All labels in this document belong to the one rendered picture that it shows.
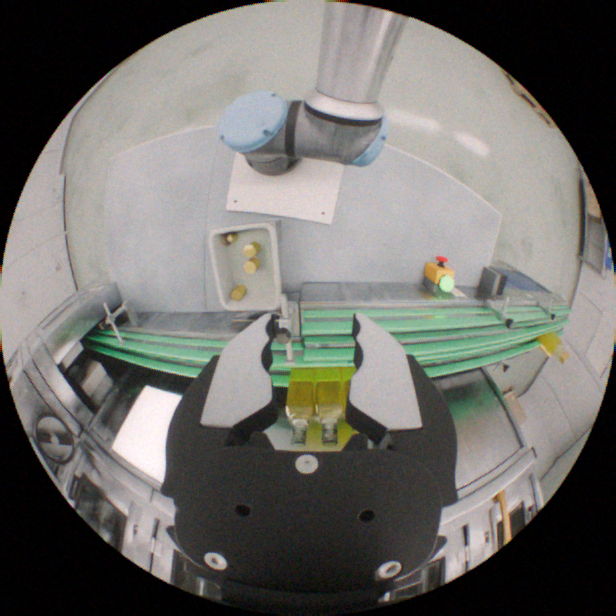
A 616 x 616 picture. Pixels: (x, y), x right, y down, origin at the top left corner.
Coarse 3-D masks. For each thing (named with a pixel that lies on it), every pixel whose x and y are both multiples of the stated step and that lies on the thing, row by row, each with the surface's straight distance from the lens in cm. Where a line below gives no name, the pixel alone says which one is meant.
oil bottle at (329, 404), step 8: (320, 368) 46; (328, 368) 46; (336, 368) 46; (320, 376) 44; (328, 376) 45; (336, 376) 45; (320, 384) 43; (328, 384) 43; (336, 384) 43; (320, 392) 42; (328, 392) 42; (336, 392) 42; (320, 400) 40; (328, 400) 41; (336, 400) 41; (320, 408) 40; (328, 408) 40; (336, 408) 40; (320, 416) 40; (328, 416) 40; (336, 416) 40
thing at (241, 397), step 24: (240, 336) 11; (264, 336) 10; (240, 360) 9; (264, 360) 10; (216, 384) 9; (240, 384) 8; (264, 384) 8; (216, 408) 8; (240, 408) 7; (264, 408) 7; (240, 432) 8
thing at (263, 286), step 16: (256, 224) 47; (240, 240) 56; (256, 240) 55; (272, 240) 46; (224, 256) 56; (240, 256) 57; (256, 256) 56; (272, 256) 54; (224, 272) 56; (240, 272) 58; (256, 272) 57; (272, 272) 56; (224, 288) 56; (256, 288) 59; (272, 288) 58; (224, 304) 56; (240, 304) 56; (256, 304) 54; (272, 304) 53
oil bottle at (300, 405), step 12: (300, 372) 46; (312, 372) 46; (300, 384) 44; (312, 384) 44; (288, 396) 42; (300, 396) 42; (312, 396) 42; (288, 408) 41; (300, 408) 40; (312, 408) 40; (288, 420) 43; (300, 420) 40; (312, 420) 42
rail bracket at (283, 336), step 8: (280, 296) 37; (288, 304) 44; (288, 312) 42; (280, 320) 38; (288, 320) 38; (280, 328) 36; (288, 328) 38; (280, 336) 35; (288, 336) 35; (288, 344) 43; (288, 352) 44; (288, 360) 46
